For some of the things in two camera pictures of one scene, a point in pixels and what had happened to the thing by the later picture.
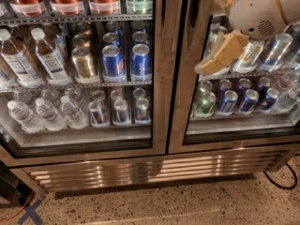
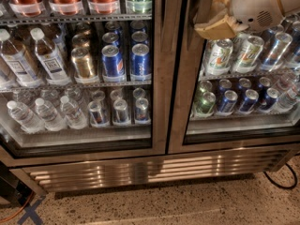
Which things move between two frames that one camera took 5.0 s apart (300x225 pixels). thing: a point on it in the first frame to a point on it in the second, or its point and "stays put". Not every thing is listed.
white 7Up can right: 247,61 stays put
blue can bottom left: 228,103 stays put
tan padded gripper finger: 223,50 to 220,28
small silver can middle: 121,115 stays put
